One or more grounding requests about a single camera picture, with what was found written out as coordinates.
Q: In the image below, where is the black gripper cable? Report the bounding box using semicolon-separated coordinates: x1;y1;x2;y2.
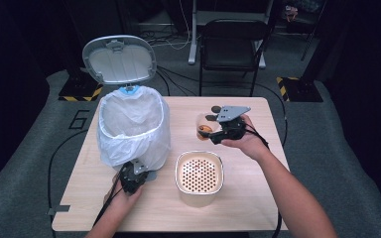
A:
243;127;284;238
93;179;124;228

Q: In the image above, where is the clear plastic cup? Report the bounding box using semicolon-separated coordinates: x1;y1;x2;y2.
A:
195;112;223;142

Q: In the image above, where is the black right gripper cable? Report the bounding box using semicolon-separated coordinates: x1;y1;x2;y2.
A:
243;127;284;238

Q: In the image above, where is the white desk frame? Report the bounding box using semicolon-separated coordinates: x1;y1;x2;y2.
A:
188;0;276;69

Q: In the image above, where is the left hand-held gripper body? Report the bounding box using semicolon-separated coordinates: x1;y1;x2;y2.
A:
118;160;150;195

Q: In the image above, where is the white floor cable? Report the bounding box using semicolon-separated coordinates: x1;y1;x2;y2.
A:
145;0;192;53

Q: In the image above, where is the white grey pedal trash bin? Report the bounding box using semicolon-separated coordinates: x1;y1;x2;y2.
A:
81;34;173;182

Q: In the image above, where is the person's left hand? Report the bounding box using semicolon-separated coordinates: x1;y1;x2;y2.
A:
102;175;143;211

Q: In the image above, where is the hazard striped black base plate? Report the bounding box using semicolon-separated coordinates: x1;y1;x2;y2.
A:
276;76;324;103
58;74;104;102

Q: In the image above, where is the white plastic bin bag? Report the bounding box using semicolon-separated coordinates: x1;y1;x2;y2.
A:
96;85;173;173

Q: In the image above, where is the black floor cable bundle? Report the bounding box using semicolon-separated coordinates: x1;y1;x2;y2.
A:
155;63;200;97

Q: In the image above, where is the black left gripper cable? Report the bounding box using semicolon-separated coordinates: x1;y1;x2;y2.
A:
93;179;124;228

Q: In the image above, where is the white perforated strainer basket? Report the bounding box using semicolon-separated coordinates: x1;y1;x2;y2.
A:
175;150;225;195

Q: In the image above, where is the person's right hand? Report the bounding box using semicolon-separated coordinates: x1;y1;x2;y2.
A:
220;114;271;162

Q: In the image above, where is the black folding chair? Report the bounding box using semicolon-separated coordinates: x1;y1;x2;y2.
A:
197;19;271;97

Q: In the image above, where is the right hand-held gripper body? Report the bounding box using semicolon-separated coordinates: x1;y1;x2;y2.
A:
211;105;252;145

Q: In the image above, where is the black stand post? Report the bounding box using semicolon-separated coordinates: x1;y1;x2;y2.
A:
61;0;92;83
299;0;346;83

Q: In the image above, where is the grey table edge bracket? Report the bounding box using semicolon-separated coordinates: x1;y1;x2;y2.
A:
46;204;71;216

